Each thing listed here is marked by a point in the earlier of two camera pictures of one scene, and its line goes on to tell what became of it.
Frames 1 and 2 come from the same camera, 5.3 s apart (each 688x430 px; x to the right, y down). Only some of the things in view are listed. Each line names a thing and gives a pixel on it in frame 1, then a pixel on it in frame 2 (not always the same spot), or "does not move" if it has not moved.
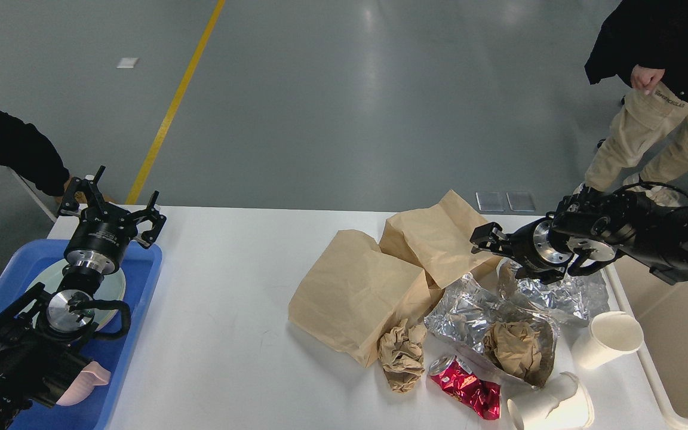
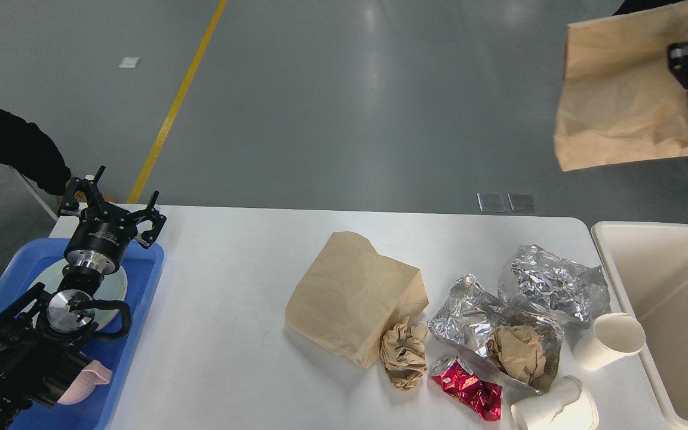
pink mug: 94,374 does not move
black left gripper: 103,233 does not move
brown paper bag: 442,240 → 619,102
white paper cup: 610,335 does not move
